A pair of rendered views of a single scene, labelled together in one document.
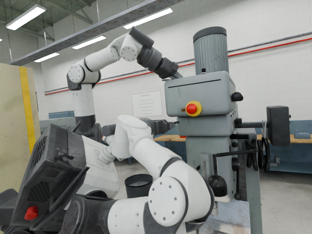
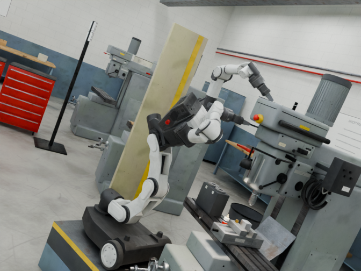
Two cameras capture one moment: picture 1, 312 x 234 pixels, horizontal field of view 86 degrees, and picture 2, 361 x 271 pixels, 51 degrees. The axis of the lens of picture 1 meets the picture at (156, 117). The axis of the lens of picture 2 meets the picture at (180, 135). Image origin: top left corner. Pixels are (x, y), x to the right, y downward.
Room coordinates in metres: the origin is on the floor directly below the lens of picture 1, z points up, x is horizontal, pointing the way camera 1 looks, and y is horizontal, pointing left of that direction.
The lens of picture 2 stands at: (-1.60, -1.11, 1.81)
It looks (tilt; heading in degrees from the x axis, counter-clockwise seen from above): 8 degrees down; 33
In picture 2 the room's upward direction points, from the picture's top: 22 degrees clockwise
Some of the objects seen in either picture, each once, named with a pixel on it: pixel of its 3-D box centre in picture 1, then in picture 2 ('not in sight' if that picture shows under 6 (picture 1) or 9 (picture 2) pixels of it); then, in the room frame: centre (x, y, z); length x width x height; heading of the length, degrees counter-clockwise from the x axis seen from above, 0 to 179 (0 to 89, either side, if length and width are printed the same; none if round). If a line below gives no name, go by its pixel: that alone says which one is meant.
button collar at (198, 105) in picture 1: (193, 108); (259, 118); (0.65, -0.15, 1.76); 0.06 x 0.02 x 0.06; 62
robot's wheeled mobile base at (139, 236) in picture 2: not in sight; (123, 223); (0.67, 0.55, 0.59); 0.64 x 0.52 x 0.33; 84
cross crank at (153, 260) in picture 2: not in sight; (157, 267); (0.41, -0.02, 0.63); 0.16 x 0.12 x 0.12; 152
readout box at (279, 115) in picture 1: (278, 124); (343, 177); (0.95, -0.70, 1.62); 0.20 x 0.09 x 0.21; 152
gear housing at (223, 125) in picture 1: (209, 121); (284, 141); (0.89, -0.28, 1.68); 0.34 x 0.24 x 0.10; 152
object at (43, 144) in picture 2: not in sight; (71, 85); (2.28, 3.69, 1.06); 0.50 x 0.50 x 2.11; 62
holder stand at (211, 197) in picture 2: not in sight; (212, 198); (1.04, 0.11, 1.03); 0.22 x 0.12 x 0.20; 65
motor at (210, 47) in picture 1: (211, 59); (327, 100); (1.07, -0.38, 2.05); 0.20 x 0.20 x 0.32
